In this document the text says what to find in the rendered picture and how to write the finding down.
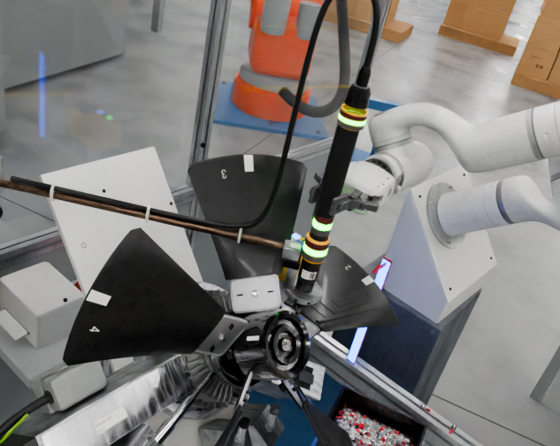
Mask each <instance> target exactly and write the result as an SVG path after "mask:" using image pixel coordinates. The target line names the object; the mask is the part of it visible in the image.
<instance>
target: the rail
mask: <svg viewBox="0 0 560 446"><path fill-rule="evenodd" d="M310 341H311V352H310V356H309V360H310V361H311V362H313V363H315V364H317V365H321V366H323V367H325V373H327V374H328V375H330V376H331V377H332V378H334V379H335V380H336V381H338V382H339V383H340V384H341V385H345V386H347V387H349V388H352V389H354V390H355V391H357V392H359V393H361V394H363V395H365V396H368V397H370V398H371V399H374V400H376V401H378V402H380V403H382V404H384V405H386V406H388V407H390V408H392V409H394V410H396V411H399V412H400V413H402V414H404V415H406V416H408V417H410V418H412V419H415V420H417V421H419V422H421V423H423V424H425V425H428V428H427V430H426V434H425V437H424V440H423V442H424V446H483V445H481V444H480V443H478V442H477V441H475V440H474V439H472V438H471V437H470V436H469V435H468V434H466V433H465V432H463V431H462V430H460V429H459V428H458V427H457V428H456V430H455V431H454V430H453V432H452V433H451V434H450V433H449V430H450V429H451V428H450V427H451V426H452V425H453V424H452V423H450V422H449V421H447V420H446V419H444V418H443V417H442V416H441V415H440V414H438V413H437V412H435V411H434V410H432V409H431V408H429V407H428V406H427V405H426V408H428V409H430V410H431V411H427V410H422V409H420V405H421V404H423V403H422V402H421V401H419V400H418V399H417V398H416V397H415V396H413V395H411V394H410V393H409V392H407V391H406V390H404V389H403V388H401V387H400V386H398V385H397V384H396V383H394V382H393V381H391V380H390V379H389V378H388V377H386V376H385V375H384V374H382V373H380V372H379V371H378V370H376V369H375V368H373V367H372V366H371V365H369V364H367V363H366V362H365V361H364V360H363V359H361V358H360V357H357V361H356V363H355V364H353V363H351V362H350V361H348V360H347V357H348V355H349V350H348V349H347V348H345V347H344V346H343V345H341V344H340V343H338V342H337V341H336V340H335V339H333V338H332V337H331V336H329V335H328V334H326V333H325V332H323V331H321V332H320V333H319V334H317V335H316V336H314V337H313V338H312V339H310ZM423 405H425V404H423Z"/></svg>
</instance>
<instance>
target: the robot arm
mask: <svg viewBox="0 0 560 446"><path fill-rule="evenodd" d="M414 126H424V127H429V128H431V129H432V130H433V131H435V132H436V133H438V134H439V135H440V136H441V137H442V138H443V139H444V140H445V142H446V143H447V144H448V146H449V147H450V148H451V150H452V151H453V153H454V154H455V156H456V159H457V160H458V162H459V164H460V165H461V166H462V167H463V169H464V170H465V171H467V172H469V173H482V172H486V171H491V170H495V169H500V168H504V167H508V166H513V165H520V164H524V163H529V162H533V161H538V160H542V159H546V158H548V172H549V178H550V184H551V190H552V196H553V201H552V202H550V201H549V200H548V199H547V198H546V197H545V196H544V195H543V194H542V193H541V191H540V189H539V187H538V186H537V184H536V183H535V182H534V181H533V179H532V178H530V177H529V176H526V175H517V176H512V177H509V178H505V179H501V180H498V181H491V182H488V183H484V184H480V185H477V186H473V187H469V188H463V189H459V190H455V189H454V188H453V187H452V186H451V185H449V184H448V183H447V182H444V181H441V182H437V183H434V184H433V186H432V187H431V188H430V189H429V191H428V194H427V198H426V215H427V219H428V223H429V226H430V228H431V230H432V232H433V235H434V237H435V238H436V240H437V241H438V242H439V243H440V244H441V245H442V246H444V247H445V248H448V249H454V248H457V247H459V246H460V245H461V244H462V243H463V241H464V238H465V235H466V233H470V232H475V231H480V230H484V229H489V228H494V227H502V226H508V225H512V224H517V223H521V222H527V221H537V222H541V223H544V224H547V225H549V226H551V227H553V228H555V229H557V230H559V231H560V101H557V102H554V103H551V104H544V105H542V106H538V107H534V108H532V109H528V110H524V111H519V112H516V113H512V114H510V115H506V116H503V117H500V118H497V119H491V120H488V121H484V122H481V123H471V122H468V121H466V120H465V119H463V118H461V117H460V116H458V115H457V114H455V113H454V112H452V111H450V110H448V109H446V108H444V107H442V106H439V105H436V104H430V103H414V104H405V105H401V106H398V107H395V108H391V109H389V110H386V111H382V112H380V113H378V114H375V115H374V116H372V117H371V119H370V120H369V124H368V127H369V132H370V136H371V139H372V145H373V148H374V155H372V156H370V157H368V158H366V159H365V160H364V161H356V162H350V164H349V170H348V173H347V176H346V179H345V182H344V185H343V189H342V192H341V195H340V196H337V197H336V198H334V199H333V201H332V204H331V207H330V210H329V215H331V216H333V215H335V214H338V213H340V212H342V211H345V210H347V211H355V212H357V213H359V214H362V215H366V214H369V213H371V212H377V211H378V209H379V207H381V206H382V205H383V204H384V203H385V202H386V201H387V200H388V199H389V198H390V197H391V196H392V195H393V194H395V193H400V192H401V190H403V189H405V188H408V187H409V186H412V185H414V184H416V183H418V182H420V181H422V180H424V179H425V178H427V177H428V176H429V174H430V173H431V171H432V170H433V154H432V152H431V151H430V150H429V149H428V147H427V146H425V145H424V144H423V143H422V142H417V141H412V137H411V134H410V128H411V127H414ZM323 175H324V172H320V171H316V172H315V175H314V179H315V181H316V182H317V183H318V184H317V185H315V186H313V187H312V188H311V190H310V193H309V195H310V197H309V201H308V203H310V204H313V203H316V202H317V199H318V192H319V189H320V186H321V182H322V179H323Z"/></svg>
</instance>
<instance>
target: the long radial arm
mask: <svg viewBox="0 0 560 446"><path fill-rule="evenodd" d="M183 356H184V354H171V355H155V356H151V358H148V359H146V360H144V361H133V362H131V363H130V364H128V365H125V366H123V367H122V368H120V369H118V370H117V371H115V372H114V373H111V374H109V375H107V376H106V380H107V385H106V386H105V387H104V388H102V389H101V390H99V391H97V392H96V393H95V394H93V395H91V396H89V397H87V398H85V399H83V400H82V401H80V402H78V403H77V404H75V405H73V406H71V407H70V408H68V409H66V410H64V411H55V412H53V413H51V414H48V413H42V412H41V413H39V414H38V415H36V416H34V417H33V418H31V419H29V420H27V421H25V422H24V423H22V424H20V425H19V426H18V427H17V428H16V429H15V430H14V431H13V432H12V434H21V435H26V436H31V437H35V438H36V440H37V441H38V444H39V446H109V445H111V444H112V443H114V442H116V441H117V440H118V439H119V438H121V437H122V436H124V435H125V434H127V433H129V432H131V431H132V430H134V429H135V428H137V427H138V426H140V425H141V424H142V423H144V422H145V421H147V420H148V419H150V418H152V417H153V416H155V415H156V414H158V413H159V412H161V411H162V410H164V409H165V408H167V407H168V406H170V405H171V404H173V403H175V402H176V401H178V400H179V399H181V398H182V397H184V396H185V395H186V394H188V393H189V392H191V391H192V390H194V389H196V385H194V382H193V380H192V379H191V376H190V373H189V372H188V367H187V365H186V361H185V358H184V357H183Z"/></svg>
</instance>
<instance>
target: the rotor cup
mask: <svg viewBox="0 0 560 446"><path fill-rule="evenodd" d="M226 313H228V314H231V315H234V316H237V317H240V318H244V319H248V320H250V323H249V325H248V326H247V328H246V329H245V330H244V331H243V332H242V334H241V335H240V336H239V337H238V338H237V339H236V340H235V342H234V343H233V344H232V345H231V346H230V347H229V349H228V350H227V351H226V352H225V353H224V354H223V355H222V356H219V357H216V356H212V355H211V362H212V365H213V367H214V369H215V371H216V373H217V374H218V376H219V377H220V379H221V380H223V381H224V382H225V383H227V384H229V385H231V386H234V387H242V385H243V383H244V381H245V378H246V376H247V373H248V371H249V369H250V370H251V372H252V373H253V375H252V378H251V382H250V385H249V386H253V385H255V384H257V383H259V382H260V381H288V380H291V379H294V378H295V377H297V376H298V375H299V374H300V373H301V372H302V371H303V370H304V368H305V366H306V365H307V363H308V360H309V356H310V352H311V341H310V336H309V332H308V329H307V327H306V326H305V324H304V322H303V320H302V319H301V318H300V317H299V316H298V315H297V314H295V313H293V312H291V311H286V310H280V311H264V312H257V311H254V312H246V313H238V314H234V313H233V309H231V310H229V311H226ZM258 335H259V340H255V341H247V336H258ZM284 339H289V340H290V343H291V347H290V349H289V350H284V349H283V348H282V341H283V340H284ZM259 375H271V376H272V377H274V378H261V377H260V376H259Z"/></svg>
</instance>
